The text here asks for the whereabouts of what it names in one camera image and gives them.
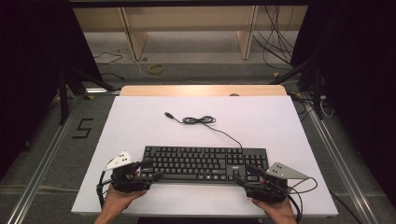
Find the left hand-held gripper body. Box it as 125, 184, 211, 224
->
104, 150, 153, 193

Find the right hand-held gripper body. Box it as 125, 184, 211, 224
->
246, 161, 309, 205

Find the black keyboard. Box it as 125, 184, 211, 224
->
141, 145, 270, 185

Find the person's left hand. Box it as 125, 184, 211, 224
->
101, 185, 148, 217

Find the person's right hand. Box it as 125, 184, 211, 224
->
251, 199, 297, 223

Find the white board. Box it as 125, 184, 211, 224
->
70, 95, 339, 217

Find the yellow tape roll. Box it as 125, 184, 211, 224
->
148, 63, 165, 75

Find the black metal stand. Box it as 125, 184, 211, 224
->
269, 55, 325, 121
57, 62, 117, 126

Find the light wooden desk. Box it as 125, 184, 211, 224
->
73, 5, 309, 62

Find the dark curtain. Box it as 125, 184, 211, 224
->
290, 0, 396, 204
0, 0, 105, 183

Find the left hand-held gripper cable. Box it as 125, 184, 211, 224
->
96, 161, 115, 208

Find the black keyboard cable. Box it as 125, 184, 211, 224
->
163, 111, 244, 149

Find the aluminium floor rail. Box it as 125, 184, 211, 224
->
306, 101, 379, 224
6, 88, 121, 224

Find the tangle of floor cables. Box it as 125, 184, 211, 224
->
289, 91, 336, 119

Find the white floor cable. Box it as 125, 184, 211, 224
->
134, 59, 272, 86

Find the thin black floor cable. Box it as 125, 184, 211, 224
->
92, 50, 124, 65

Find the bundle of black cables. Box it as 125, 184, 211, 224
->
251, 5, 295, 71

